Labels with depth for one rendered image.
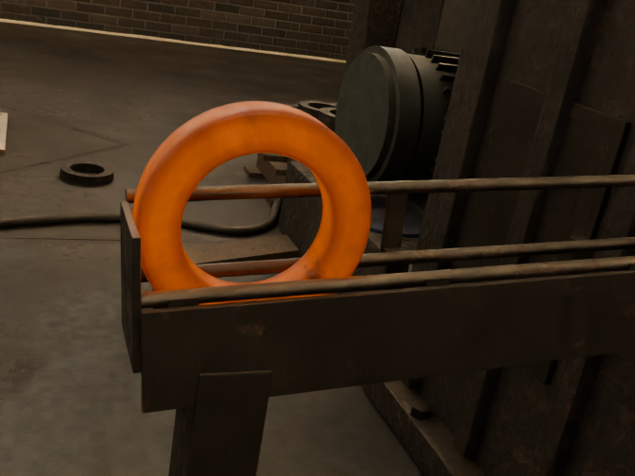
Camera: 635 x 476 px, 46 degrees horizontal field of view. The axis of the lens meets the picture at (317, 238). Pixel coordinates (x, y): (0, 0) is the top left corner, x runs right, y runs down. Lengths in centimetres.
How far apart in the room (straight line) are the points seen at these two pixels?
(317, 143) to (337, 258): 10
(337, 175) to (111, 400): 106
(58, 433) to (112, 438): 10
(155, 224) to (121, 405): 101
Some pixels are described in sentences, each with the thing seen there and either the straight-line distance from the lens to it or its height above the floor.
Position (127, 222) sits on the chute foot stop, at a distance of 55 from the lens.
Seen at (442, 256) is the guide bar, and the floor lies 64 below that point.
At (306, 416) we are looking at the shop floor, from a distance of 157.
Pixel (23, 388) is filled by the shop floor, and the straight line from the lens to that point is 159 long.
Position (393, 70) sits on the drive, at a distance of 195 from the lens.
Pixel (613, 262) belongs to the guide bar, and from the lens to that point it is 72.
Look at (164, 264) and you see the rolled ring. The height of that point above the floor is 64.
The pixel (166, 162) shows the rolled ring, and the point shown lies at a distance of 54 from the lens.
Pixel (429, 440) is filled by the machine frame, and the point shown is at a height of 7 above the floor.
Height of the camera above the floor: 87
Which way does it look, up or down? 20 degrees down
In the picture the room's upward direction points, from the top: 10 degrees clockwise
